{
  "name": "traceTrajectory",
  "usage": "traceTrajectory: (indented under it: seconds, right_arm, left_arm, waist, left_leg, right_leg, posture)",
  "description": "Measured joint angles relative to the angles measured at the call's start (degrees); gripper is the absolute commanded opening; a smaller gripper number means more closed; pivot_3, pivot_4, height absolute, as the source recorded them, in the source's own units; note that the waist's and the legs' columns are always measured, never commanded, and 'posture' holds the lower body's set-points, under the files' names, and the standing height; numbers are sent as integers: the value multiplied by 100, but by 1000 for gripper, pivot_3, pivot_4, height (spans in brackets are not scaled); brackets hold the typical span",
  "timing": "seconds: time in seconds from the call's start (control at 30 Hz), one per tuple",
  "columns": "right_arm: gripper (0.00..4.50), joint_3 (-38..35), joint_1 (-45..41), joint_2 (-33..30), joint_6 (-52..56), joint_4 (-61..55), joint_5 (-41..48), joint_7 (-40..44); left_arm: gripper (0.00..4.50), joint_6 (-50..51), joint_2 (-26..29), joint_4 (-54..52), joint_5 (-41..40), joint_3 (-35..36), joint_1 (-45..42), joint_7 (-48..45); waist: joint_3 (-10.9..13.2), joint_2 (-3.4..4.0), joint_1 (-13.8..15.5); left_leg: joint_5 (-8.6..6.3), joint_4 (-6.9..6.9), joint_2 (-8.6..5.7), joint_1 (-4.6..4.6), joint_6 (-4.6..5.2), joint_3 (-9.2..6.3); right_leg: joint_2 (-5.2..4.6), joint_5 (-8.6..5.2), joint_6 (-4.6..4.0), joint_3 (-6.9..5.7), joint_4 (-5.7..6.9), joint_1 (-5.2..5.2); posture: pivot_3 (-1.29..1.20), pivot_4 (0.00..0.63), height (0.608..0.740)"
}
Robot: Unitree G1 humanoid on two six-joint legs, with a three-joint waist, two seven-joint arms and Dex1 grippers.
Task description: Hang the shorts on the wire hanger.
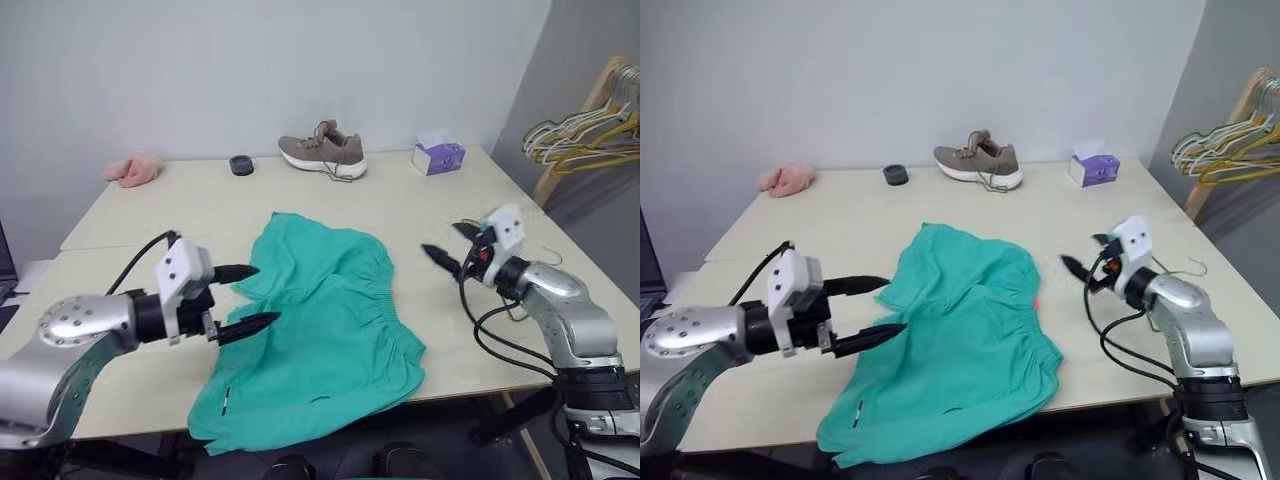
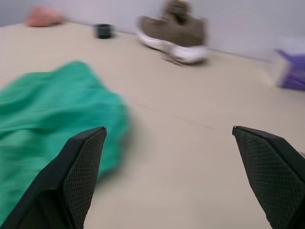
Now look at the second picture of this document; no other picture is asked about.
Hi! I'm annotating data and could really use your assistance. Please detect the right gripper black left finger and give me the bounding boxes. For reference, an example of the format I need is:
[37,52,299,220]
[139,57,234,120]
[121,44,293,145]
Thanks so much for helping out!
[0,126,108,229]

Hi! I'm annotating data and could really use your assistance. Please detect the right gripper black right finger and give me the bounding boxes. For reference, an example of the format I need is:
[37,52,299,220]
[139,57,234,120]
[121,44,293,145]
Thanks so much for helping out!
[232,125,305,229]

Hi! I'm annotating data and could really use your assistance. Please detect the green shorts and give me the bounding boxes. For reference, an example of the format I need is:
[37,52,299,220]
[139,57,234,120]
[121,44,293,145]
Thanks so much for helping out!
[0,61,132,198]

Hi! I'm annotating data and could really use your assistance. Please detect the purple and white tissue box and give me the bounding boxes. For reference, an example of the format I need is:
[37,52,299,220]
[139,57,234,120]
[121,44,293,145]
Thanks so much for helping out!
[273,35,305,91]

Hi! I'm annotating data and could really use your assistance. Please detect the black round container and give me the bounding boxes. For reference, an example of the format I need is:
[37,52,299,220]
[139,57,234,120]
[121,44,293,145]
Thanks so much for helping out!
[93,23,115,40]

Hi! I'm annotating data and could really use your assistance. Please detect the pink soft item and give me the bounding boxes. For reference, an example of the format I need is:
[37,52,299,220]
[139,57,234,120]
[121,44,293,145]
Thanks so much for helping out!
[25,6,65,27]

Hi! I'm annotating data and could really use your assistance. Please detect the brown sneaker with white sole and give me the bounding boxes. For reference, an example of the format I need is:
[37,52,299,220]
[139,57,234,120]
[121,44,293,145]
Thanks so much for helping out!
[136,0,210,65]

